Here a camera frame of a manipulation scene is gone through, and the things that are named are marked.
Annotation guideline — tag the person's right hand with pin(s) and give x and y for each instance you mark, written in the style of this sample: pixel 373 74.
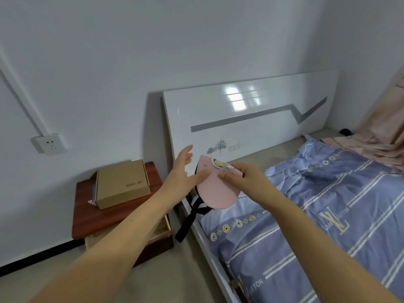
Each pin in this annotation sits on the person's right hand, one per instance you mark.
pixel 254 182

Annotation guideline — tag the person's left hand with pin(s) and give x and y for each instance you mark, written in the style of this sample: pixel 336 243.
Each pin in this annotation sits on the person's left hand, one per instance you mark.
pixel 180 181

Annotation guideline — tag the person's right thumb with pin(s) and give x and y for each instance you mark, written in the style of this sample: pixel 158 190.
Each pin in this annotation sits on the person's right thumb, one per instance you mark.
pixel 228 177

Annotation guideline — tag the person's left thumb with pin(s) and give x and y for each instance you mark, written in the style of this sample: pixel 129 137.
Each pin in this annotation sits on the person's left thumb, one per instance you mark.
pixel 200 178

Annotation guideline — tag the person's left forearm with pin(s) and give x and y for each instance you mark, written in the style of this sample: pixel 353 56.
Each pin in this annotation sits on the person's left forearm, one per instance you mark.
pixel 120 242

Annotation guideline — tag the person's right forearm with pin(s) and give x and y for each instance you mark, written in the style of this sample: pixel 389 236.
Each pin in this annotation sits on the person's right forearm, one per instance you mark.
pixel 322 246

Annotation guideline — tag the white glossy headboard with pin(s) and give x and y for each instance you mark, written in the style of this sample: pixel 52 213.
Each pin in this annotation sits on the white glossy headboard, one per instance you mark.
pixel 252 129

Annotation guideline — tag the beige mattress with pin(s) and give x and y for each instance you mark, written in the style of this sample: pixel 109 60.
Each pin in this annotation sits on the beige mattress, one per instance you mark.
pixel 277 154

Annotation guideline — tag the light wooden nightstand drawer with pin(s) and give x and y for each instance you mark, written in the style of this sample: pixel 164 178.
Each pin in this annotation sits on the light wooden nightstand drawer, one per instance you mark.
pixel 159 228

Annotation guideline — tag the brown cardboard box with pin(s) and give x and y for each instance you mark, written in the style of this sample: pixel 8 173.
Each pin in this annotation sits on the brown cardboard box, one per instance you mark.
pixel 121 182

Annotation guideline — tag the blue striped bed quilt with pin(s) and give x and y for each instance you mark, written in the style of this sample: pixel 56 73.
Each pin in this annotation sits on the blue striped bed quilt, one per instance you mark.
pixel 331 217

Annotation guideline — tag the reddish wooden nightstand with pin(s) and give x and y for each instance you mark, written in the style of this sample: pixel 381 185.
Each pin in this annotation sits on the reddish wooden nightstand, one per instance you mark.
pixel 85 217

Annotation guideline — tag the pink fabric curtain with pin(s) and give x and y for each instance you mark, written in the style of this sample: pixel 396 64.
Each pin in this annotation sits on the pink fabric curtain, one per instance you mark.
pixel 382 132

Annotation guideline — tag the white bed frame rail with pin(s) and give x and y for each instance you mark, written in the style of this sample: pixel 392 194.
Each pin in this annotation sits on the white bed frame rail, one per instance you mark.
pixel 217 268

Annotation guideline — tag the white wall socket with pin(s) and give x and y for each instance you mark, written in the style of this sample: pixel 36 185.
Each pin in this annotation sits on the white wall socket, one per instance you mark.
pixel 50 143

